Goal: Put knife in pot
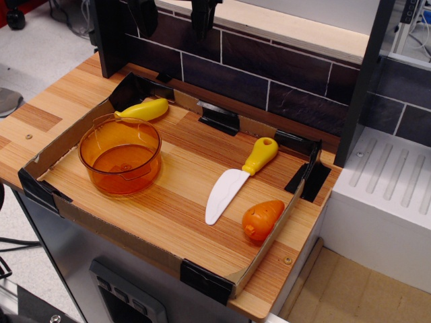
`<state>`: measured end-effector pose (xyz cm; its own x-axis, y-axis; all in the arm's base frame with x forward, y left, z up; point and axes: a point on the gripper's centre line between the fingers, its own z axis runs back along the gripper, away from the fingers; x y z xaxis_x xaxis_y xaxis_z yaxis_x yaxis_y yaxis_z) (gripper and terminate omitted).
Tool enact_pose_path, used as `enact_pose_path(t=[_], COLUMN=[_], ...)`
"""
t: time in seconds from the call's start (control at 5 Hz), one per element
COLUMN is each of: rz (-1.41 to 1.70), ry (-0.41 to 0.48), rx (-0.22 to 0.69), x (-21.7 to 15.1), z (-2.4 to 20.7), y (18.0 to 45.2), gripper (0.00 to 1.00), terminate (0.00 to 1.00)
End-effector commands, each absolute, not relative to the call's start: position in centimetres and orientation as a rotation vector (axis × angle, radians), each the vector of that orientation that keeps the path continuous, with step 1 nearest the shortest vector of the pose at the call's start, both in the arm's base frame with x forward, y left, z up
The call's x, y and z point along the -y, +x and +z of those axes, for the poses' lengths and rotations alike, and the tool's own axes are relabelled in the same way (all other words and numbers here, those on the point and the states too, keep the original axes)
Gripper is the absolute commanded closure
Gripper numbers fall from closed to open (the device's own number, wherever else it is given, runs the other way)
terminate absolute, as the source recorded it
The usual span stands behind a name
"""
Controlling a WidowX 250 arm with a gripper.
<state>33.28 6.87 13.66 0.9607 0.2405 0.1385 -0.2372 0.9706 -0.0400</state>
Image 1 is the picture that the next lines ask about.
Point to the orange toy carrot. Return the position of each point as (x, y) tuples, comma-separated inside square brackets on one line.
[(260, 219)]

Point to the orange transparent plastic pot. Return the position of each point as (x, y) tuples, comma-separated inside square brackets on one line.
[(122, 155)]

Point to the dark grey vertical post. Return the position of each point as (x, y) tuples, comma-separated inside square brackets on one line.
[(354, 123)]

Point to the cardboard fence with black tape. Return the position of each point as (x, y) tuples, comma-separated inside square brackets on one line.
[(164, 224)]

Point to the white toy sink drainboard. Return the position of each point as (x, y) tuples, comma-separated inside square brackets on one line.
[(378, 214)]

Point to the black caster wheel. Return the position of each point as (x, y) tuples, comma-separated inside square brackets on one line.
[(15, 17)]

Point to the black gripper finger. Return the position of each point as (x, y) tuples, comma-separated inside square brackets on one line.
[(202, 16), (145, 16)]

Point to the round grey metal base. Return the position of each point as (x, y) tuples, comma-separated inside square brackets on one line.
[(10, 101)]

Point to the toy oven control panel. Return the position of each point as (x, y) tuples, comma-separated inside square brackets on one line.
[(124, 301)]

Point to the yellow handled white toy knife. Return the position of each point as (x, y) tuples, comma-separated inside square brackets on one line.
[(231, 181)]

